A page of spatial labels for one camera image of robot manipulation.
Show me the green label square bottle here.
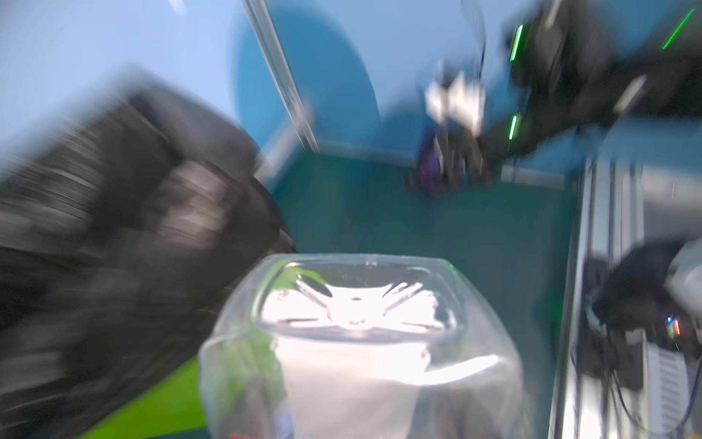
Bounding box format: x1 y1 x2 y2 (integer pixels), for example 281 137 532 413
199 254 524 439

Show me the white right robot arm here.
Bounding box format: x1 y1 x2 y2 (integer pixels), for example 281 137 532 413
415 1 701 188

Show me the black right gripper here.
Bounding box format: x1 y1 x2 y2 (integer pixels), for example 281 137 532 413
433 131 492 187

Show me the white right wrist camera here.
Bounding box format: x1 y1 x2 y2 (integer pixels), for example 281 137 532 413
424 71 486 137

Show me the aluminium frame rail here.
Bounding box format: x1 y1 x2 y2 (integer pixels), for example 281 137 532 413
243 0 319 185

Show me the green plastic bin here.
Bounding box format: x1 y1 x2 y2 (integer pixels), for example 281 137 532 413
82 359 206 438

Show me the black bin liner bag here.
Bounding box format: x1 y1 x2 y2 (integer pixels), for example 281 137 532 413
1 75 295 438

